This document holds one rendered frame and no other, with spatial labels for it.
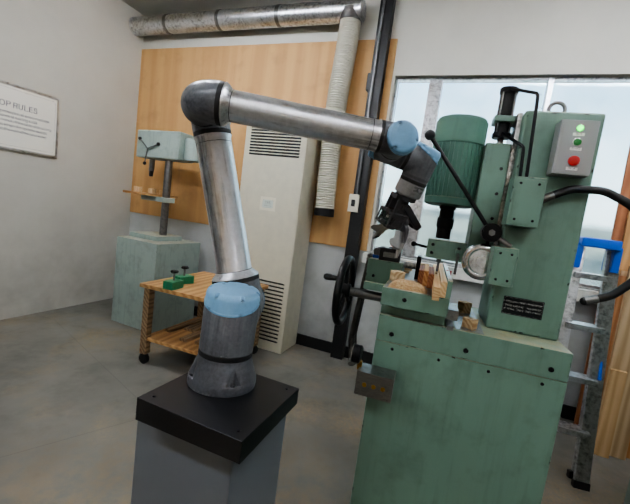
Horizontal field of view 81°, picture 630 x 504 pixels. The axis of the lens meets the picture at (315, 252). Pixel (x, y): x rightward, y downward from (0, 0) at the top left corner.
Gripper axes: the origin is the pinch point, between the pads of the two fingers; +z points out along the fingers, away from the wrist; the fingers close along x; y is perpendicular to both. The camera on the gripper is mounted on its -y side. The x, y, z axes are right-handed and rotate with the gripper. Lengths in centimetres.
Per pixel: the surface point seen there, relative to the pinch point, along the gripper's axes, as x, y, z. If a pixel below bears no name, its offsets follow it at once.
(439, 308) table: 26.3, -7.1, 6.1
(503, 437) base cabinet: 53, -30, 34
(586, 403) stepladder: 40, -119, 41
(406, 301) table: 19.4, -0.1, 9.0
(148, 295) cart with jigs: -115, 55, 105
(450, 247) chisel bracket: 6.4, -22.3, -7.9
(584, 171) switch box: 28, -32, -47
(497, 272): 28.4, -20.0, -10.4
